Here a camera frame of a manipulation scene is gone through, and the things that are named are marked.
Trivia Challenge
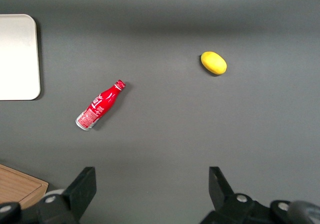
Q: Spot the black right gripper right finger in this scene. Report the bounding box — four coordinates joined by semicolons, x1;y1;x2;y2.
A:
208;166;252;213

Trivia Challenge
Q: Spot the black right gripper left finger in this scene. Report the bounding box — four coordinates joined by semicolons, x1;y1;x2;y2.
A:
61;166;98;221

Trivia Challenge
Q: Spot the beige rectangular tray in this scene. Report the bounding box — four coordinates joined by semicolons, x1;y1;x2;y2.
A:
0;13;42;101

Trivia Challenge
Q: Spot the wooden drawer cabinet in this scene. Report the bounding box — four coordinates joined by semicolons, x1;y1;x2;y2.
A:
0;163;50;210

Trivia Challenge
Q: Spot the red cola bottle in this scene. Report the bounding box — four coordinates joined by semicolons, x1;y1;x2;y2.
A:
75;79;127;132

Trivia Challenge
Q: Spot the yellow lemon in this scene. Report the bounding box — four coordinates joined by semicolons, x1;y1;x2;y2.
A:
200;50;228;76

